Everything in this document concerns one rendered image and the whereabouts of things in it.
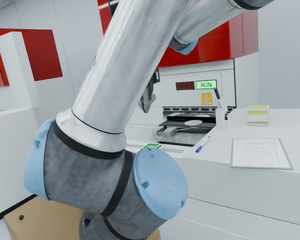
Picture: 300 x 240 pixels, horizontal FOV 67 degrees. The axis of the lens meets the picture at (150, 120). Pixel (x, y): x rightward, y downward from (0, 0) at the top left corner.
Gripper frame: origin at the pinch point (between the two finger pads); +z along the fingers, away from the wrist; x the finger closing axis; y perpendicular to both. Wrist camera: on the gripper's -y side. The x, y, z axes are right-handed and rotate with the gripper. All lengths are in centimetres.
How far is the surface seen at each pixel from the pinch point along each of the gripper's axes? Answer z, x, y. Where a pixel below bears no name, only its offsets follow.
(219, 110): 6.2, -18.6, 23.4
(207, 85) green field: 1, -1, 58
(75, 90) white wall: 17, 309, 207
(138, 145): 14.8, 7.1, 2.3
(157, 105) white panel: 12, 33, 59
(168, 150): 15.1, -6.9, 1.3
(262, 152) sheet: 13.9, -36.8, 4.9
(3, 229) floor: 110, 175, -4
